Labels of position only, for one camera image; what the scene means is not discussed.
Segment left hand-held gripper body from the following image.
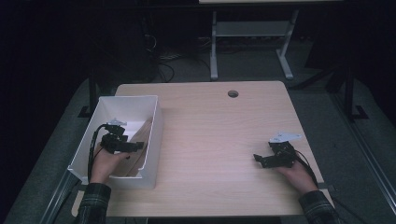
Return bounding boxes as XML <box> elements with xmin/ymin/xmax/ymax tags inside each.
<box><xmin>100</xmin><ymin>118</ymin><xmax>129</xmax><ymax>154</ymax></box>

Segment person's right hand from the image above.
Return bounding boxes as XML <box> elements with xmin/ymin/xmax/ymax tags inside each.
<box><xmin>275</xmin><ymin>159</ymin><xmax>319</xmax><ymax>195</ymax></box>

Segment white metal table frame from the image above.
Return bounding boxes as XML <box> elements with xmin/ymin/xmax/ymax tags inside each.
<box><xmin>208</xmin><ymin>8</ymin><xmax>301</xmax><ymax>81</ymax></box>

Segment right hand-held gripper cable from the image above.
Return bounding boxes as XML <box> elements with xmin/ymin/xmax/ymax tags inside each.
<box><xmin>292</xmin><ymin>149</ymin><xmax>362</xmax><ymax>224</ymax></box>

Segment black floor cables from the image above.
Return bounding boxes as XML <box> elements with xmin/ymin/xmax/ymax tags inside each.
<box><xmin>141</xmin><ymin>32</ymin><xmax>185</xmax><ymax>83</ymax></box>

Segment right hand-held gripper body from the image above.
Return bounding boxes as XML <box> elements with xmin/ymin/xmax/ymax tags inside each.
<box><xmin>268</xmin><ymin>132</ymin><xmax>303</xmax><ymax>169</ymax></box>

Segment black metal stand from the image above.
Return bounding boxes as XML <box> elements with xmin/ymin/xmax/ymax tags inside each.
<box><xmin>341</xmin><ymin>66</ymin><xmax>370</xmax><ymax>121</ymax></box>
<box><xmin>78</xmin><ymin>72</ymin><xmax>101</xmax><ymax>119</ymax></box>

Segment white plastic box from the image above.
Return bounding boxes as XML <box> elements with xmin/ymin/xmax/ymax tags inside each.
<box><xmin>67</xmin><ymin>94</ymin><xmax>164</xmax><ymax>189</ymax></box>

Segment hand-held gripper cable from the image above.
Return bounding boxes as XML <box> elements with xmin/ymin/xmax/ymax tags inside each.
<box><xmin>292</xmin><ymin>149</ymin><xmax>362</xmax><ymax>224</ymax></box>
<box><xmin>87</xmin><ymin>123</ymin><xmax>108</xmax><ymax>183</ymax></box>

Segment left hand-held gripper cable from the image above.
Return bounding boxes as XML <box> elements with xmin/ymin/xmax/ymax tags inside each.
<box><xmin>87</xmin><ymin>123</ymin><xmax>108</xmax><ymax>183</ymax></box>

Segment person's left hand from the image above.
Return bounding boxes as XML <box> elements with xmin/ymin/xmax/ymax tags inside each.
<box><xmin>89</xmin><ymin>143</ymin><xmax>131</xmax><ymax>185</ymax></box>

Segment aluminium floor rail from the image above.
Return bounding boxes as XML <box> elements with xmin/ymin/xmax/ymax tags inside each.
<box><xmin>38</xmin><ymin>169</ymin><xmax>82</xmax><ymax>224</ymax></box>
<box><xmin>330</xmin><ymin>92</ymin><xmax>396</xmax><ymax>206</ymax></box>

